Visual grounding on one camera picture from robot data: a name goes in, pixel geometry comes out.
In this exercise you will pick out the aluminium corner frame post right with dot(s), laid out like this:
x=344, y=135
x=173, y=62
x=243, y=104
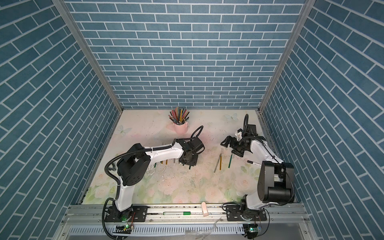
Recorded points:
x=304, y=14

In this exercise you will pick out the beige eraser on rail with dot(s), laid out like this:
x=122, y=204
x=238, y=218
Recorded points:
x=204, y=209

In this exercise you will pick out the aluminium corner frame post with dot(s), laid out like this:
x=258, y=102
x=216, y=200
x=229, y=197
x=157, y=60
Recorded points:
x=76, y=32
x=304, y=14

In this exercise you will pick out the pink cup of coloured pencils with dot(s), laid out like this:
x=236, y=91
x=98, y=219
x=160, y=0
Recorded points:
x=179, y=117

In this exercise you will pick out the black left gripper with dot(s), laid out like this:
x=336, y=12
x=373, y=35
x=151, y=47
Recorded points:
x=194, y=163

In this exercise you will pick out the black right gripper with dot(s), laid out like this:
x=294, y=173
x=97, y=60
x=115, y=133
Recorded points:
x=233, y=145

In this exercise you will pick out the silver carving knife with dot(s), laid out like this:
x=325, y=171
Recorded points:
x=217, y=163

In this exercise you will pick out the black marker pen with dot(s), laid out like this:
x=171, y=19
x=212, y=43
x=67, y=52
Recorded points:
x=254, y=163

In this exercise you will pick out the green marker on rail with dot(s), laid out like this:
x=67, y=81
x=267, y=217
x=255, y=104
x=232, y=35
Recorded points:
x=169, y=213

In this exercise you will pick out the aluminium front rail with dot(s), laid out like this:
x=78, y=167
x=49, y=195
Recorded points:
x=188, y=222

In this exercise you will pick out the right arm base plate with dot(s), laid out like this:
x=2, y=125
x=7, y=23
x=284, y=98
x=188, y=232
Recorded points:
x=234, y=214

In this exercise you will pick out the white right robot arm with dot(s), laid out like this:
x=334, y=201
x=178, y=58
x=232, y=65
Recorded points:
x=276, y=178

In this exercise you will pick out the green carving knife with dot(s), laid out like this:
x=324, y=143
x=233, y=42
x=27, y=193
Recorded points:
x=230, y=161

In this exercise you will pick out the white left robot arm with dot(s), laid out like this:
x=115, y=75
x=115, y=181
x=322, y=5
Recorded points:
x=132, y=165

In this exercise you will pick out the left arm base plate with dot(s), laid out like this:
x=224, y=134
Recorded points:
x=133, y=214

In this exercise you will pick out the aluminium corner frame post left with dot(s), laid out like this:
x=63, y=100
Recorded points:
x=76, y=32

